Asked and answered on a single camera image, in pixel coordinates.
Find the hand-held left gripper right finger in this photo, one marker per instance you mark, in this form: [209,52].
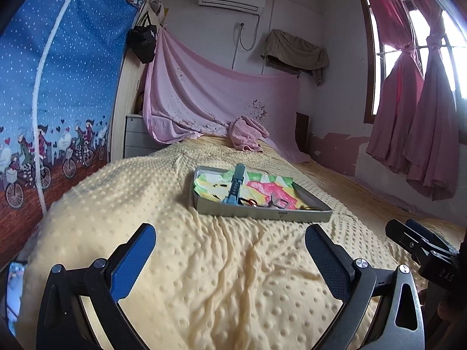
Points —
[324,259]

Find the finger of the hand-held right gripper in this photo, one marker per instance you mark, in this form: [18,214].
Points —
[425,229]
[401,237]

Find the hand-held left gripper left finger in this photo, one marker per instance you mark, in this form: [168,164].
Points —
[133,259]

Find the grey tray box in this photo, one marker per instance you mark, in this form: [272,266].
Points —
[233,211]

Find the yellow dotted blanket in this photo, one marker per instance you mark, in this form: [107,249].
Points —
[164,207]

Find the grey hair claw clip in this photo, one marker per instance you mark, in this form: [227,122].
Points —
[279,202]

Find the colourful printed cloth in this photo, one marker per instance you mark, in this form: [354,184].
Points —
[270,189]

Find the pink tied curtain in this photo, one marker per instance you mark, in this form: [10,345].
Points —
[394,113]
[434,135]

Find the grey drawer cabinet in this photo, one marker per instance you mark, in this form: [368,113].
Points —
[137,136]

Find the smartphone with lit screen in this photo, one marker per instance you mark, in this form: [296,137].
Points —
[15,291]

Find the dark brown board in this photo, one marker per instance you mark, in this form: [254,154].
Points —
[302,129]

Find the pink towel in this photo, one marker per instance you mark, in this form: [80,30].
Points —
[248,133]

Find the light wooden panel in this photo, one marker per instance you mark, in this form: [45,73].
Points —
[127,87]

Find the white curved pole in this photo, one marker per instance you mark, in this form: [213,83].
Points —
[36,98]

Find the pink hanging sheet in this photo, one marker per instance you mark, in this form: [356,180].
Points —
[211,87]

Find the blue printed cloth panel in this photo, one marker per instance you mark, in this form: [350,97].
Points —
[73,80]

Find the brown draped cloth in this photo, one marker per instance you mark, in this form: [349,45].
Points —
[295,49]

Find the black hanging bag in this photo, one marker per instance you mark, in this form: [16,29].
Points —
[144,43]

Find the wooden window frame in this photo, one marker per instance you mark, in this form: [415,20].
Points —
[371,65]

